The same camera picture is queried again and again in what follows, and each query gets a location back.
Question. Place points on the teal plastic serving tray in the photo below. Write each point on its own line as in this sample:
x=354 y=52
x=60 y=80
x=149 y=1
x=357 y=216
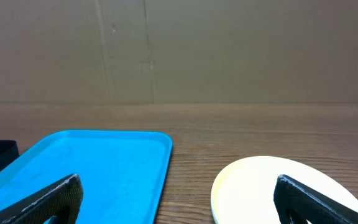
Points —
x=122 y=172

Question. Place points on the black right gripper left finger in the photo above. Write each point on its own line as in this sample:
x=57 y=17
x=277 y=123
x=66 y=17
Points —
x=58 y=203

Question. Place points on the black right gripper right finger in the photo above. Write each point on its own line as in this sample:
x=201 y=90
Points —
x=297 y=203

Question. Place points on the yellow plate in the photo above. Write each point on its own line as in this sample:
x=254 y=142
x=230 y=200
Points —
x=243 y=191

